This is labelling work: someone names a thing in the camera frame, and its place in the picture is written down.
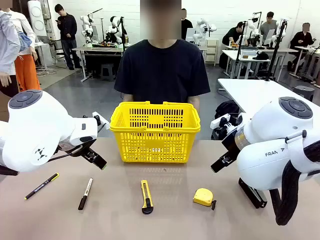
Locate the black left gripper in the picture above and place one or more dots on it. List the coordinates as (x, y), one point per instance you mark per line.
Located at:
(82, 146)

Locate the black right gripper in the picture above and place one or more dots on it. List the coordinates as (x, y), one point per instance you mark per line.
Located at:
(231, 146)

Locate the black white marker pen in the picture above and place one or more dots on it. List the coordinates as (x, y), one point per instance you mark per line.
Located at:
(85, 193)

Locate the yellow black utility knife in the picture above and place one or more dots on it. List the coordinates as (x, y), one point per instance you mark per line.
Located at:
(146, 197)

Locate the person's right forearm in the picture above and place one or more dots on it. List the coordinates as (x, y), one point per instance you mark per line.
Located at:
(128, 97)

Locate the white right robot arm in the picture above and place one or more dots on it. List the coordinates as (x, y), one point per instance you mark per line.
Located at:
(265, 170)

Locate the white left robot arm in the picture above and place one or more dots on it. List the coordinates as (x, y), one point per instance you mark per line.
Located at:
(37, 120)

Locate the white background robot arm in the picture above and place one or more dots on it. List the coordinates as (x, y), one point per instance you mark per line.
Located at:
(253, 30)
(202, 25)

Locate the person's left forearm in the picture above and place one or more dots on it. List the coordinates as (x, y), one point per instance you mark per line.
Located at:
(194, 102)

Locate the yellow plastic shopping basket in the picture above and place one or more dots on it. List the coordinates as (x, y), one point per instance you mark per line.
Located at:
(153, 143)

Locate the person in black T-shirt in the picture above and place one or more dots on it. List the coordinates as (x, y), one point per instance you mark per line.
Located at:
(162, 70)

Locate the bending person in black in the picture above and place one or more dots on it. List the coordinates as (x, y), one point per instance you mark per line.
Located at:
(231, 35)

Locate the standing person in black clothes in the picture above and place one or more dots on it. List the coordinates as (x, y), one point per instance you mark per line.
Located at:
(67, 27)

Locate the background person in black shirt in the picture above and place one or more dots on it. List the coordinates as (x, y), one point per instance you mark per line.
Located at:
(186, 26)

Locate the person in grey shirt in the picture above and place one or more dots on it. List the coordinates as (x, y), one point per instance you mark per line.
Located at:
(269, 27)

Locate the seated person in black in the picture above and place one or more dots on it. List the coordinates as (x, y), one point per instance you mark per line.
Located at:
(301, 38)

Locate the yellow tape measure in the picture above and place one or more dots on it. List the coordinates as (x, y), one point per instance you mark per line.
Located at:
(202, 196)

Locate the black stapler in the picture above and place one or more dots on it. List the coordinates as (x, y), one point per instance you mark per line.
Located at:
(255, 197)

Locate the black backpack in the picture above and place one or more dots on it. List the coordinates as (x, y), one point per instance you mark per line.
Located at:
(226, 107)

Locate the black yellow highlighter pen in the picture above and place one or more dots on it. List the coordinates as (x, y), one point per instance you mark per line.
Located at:
(41, 186)

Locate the large white table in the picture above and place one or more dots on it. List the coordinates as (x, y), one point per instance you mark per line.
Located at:
(250, 92)

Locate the small dark plastic stool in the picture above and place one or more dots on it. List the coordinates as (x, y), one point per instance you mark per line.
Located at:
(107, 71)

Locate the white background work table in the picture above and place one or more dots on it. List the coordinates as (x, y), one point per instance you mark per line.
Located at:
(232, 55)

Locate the grey round stool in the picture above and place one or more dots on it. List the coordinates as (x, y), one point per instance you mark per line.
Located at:
(303, 92)

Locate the white drawer cabinet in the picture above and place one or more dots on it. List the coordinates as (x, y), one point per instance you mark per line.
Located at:
(212, 52)

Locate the grey background table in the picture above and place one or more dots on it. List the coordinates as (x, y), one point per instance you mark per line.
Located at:
(100, 49)

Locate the black cap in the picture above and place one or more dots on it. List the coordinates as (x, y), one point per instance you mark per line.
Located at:
(261, 55)

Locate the mannequin with orange pants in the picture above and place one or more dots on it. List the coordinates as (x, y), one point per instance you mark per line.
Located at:
(26, 70)

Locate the white black background robot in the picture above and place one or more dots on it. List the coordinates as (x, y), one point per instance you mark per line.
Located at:
(115, 25)

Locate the white standing air conditioner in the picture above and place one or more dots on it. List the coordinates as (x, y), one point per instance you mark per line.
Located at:
(37, 20)

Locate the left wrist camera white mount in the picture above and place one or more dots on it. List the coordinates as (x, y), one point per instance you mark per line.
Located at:
(100, 121)

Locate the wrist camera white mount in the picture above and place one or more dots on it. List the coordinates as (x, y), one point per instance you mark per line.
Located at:
(220, 122)
(100, 121)

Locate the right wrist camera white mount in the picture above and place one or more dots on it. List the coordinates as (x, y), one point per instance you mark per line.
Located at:
(220, 122)

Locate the black camera pole stand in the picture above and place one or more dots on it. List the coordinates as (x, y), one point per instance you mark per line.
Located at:
(240, 50)
(276, 50)

